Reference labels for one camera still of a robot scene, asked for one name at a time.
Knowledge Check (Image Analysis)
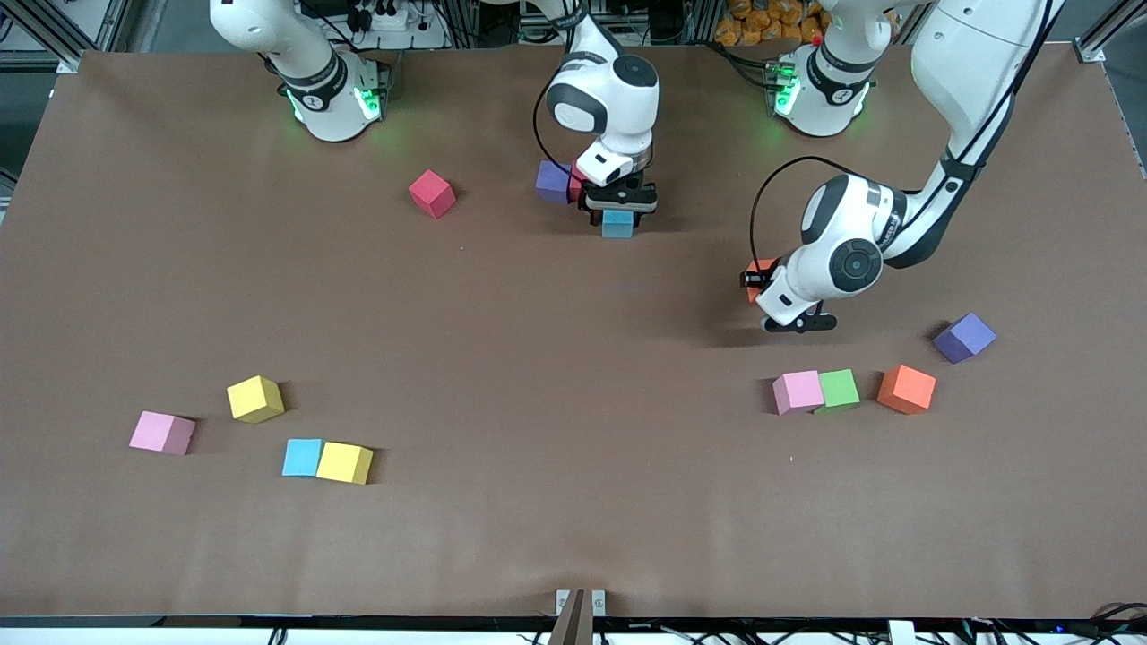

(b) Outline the orange foam cube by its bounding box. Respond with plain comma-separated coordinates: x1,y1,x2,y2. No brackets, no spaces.
744,259,782,303
876,364,937,416

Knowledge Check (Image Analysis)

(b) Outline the purple foam cube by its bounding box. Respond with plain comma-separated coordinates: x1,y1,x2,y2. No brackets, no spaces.
932,312,997,365
535,160,573,205

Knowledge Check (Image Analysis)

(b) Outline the yellow foam cube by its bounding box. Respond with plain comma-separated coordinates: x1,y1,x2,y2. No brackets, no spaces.
315,441,375,486
226,374,285,424

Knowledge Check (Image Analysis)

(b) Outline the pink foam cube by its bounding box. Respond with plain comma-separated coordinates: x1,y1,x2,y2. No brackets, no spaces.
772,370,825,416
128,410,196,457

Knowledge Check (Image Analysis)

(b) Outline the green foam cube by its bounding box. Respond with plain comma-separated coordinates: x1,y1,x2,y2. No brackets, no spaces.
814,368,861,414

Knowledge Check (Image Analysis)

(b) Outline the bag of orange items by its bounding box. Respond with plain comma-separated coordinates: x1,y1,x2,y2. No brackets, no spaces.
714,0,830,47

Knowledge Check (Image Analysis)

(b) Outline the brown table cover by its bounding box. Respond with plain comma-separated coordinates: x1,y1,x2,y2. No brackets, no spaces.
0,40,1147,621

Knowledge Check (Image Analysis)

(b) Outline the white power strip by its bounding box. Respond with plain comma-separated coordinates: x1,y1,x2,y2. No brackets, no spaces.
345,0,418,33

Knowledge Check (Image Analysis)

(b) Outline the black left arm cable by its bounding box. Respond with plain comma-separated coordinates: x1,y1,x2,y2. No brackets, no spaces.
751,156,915,270

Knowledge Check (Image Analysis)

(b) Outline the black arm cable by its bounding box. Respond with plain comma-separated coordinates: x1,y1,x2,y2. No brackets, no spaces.
751,156,915,270
533,76,583,180

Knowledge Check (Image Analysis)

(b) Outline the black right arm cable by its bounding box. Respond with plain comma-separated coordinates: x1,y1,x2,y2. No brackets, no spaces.
533,76,583,180

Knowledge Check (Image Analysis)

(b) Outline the brown camera pole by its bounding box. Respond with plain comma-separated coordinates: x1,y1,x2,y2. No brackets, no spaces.
547,589,588,645

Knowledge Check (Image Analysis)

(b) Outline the aluminium frame profile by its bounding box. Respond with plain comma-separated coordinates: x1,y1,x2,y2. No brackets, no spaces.
1075,0,1147,65
0,0,135,73

